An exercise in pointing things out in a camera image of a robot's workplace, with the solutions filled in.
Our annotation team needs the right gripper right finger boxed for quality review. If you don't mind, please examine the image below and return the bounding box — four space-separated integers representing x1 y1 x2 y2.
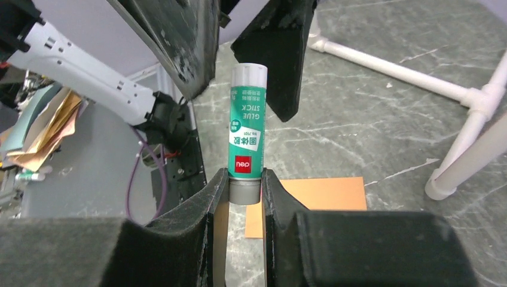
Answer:
261 169 479 286

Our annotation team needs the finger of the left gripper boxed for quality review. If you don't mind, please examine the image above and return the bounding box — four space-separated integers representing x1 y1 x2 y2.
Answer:
108 0 220 100
231 0 317 122

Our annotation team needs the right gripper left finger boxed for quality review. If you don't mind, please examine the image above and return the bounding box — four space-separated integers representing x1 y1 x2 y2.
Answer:
1 168 229 286

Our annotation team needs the green white glue stick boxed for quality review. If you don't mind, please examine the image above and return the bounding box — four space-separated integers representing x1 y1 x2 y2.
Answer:
228 63 268 205

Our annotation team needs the brown paper envelope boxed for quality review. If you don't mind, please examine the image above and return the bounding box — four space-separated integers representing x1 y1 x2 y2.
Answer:
245 175 366 239

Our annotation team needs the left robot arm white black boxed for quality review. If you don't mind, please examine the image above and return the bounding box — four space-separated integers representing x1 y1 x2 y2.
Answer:
1 1 317 149

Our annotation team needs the stack of paper envelopes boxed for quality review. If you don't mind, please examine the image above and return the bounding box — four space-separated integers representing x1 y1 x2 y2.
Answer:
1 84 82 172

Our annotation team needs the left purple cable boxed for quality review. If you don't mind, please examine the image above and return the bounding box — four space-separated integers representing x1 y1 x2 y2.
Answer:
125 126 169 221

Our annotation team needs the white PVC pipe frame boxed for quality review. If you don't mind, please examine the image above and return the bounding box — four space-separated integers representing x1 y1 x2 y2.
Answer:
307 11 507 201

